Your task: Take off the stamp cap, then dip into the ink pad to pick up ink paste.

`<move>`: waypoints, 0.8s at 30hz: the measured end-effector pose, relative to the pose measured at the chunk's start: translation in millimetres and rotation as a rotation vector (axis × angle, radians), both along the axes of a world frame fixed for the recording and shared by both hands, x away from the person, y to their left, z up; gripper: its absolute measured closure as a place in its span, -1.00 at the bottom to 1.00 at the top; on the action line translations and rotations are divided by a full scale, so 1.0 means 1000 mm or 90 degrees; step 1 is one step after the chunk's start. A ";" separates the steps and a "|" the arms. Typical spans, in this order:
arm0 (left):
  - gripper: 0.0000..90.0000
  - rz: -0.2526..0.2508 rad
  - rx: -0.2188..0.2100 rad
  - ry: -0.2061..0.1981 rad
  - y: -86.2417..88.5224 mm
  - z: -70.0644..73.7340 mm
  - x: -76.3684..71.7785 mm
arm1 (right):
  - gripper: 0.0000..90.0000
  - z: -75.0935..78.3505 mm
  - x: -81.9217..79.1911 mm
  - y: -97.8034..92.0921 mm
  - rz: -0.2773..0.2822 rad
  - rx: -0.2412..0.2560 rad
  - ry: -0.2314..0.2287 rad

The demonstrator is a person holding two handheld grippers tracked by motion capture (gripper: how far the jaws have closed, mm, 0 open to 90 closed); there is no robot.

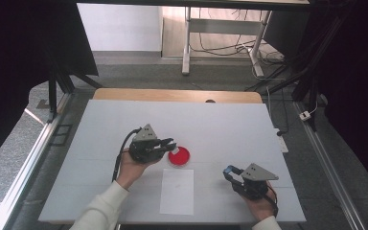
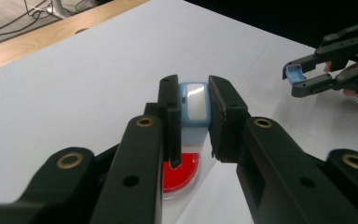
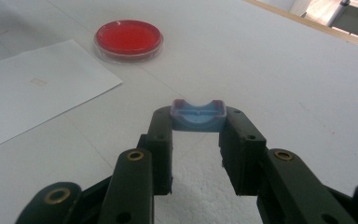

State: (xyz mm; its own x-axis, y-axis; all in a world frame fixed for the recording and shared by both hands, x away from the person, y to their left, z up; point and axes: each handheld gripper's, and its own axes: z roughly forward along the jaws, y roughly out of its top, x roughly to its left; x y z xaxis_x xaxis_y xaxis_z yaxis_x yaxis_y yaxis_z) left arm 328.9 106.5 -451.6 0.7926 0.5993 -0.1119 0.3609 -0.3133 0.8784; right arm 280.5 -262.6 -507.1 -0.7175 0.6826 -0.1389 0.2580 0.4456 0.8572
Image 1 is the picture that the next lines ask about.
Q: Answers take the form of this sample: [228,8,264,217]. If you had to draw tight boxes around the white paper sheet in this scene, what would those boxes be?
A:
[159,168,195,216]

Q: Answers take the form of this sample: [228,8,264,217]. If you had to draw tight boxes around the black curtain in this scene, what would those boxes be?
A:
[310,0,368,199]
[0,0,100,173]

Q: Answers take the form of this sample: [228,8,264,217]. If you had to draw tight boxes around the large white board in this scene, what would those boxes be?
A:
[37,99,307,224]

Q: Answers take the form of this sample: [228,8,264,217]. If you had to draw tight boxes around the tangled floor cables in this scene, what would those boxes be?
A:
[190,8,286,66]

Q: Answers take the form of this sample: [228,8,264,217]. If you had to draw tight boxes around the black metal stand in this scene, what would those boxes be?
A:
[46,47,104,124]
[245,6,321,132]

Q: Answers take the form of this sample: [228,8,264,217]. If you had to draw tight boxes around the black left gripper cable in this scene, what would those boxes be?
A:
[111,126,142,183]

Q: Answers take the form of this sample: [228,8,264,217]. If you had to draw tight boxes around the dark partition panel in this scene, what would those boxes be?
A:
[263,9,312,60]

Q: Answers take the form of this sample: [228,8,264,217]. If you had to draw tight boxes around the dark floor hatch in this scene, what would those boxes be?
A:
[50,124,74,148]

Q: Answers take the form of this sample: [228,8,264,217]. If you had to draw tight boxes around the person's right hand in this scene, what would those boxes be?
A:
[241,187,280,223]

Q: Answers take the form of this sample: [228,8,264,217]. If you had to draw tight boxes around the person's left hand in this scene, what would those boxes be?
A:
[114,148,161,192]

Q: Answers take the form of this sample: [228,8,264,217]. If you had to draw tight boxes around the white desk frame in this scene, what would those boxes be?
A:
[181,6,273,79]

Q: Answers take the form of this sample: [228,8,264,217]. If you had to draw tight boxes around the aluminium rail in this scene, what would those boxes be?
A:
[292,101,367,230]
[0,92,73,230]

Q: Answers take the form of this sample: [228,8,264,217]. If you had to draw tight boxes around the round red ink pad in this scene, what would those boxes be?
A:
[167,146,192,168]

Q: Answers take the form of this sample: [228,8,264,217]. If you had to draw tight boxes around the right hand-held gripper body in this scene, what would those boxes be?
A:
[233,163,280,201]

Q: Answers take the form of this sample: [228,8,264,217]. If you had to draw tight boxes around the wooden table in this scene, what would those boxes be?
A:
[92,88,264,104]

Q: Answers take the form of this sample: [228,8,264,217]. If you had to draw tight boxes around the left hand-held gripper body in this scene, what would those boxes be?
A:
[127,124,166,165]

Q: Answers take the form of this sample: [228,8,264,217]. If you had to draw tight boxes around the white power strip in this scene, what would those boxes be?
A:
[273,127,289,153]

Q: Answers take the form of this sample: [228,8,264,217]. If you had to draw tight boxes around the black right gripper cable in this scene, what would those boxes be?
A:
[265,181,280,219]

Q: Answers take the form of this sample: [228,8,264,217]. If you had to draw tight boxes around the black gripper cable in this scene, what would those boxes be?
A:
[265,181,280,219]
[111,126,142,183]

